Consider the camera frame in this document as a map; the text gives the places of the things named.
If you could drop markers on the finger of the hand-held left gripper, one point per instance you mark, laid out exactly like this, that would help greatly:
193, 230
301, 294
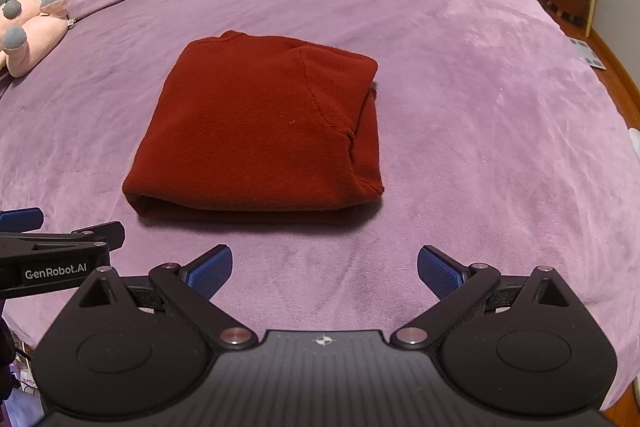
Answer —
100, 234
20, 219

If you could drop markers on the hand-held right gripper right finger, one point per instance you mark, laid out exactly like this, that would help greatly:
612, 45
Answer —
440, 272

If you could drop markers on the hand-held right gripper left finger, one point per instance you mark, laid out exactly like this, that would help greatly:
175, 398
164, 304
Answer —
212, 272

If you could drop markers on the red knit sweater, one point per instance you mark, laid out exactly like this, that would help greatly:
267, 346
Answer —
250, 132

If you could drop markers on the purple fleece bed sheet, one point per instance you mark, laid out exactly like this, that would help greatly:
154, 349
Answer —
475, 132

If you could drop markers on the pink plush toy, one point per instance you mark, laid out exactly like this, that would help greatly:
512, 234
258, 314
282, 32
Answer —
35, 37

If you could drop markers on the grey booklet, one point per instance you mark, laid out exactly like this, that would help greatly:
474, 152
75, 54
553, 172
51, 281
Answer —
589, 54

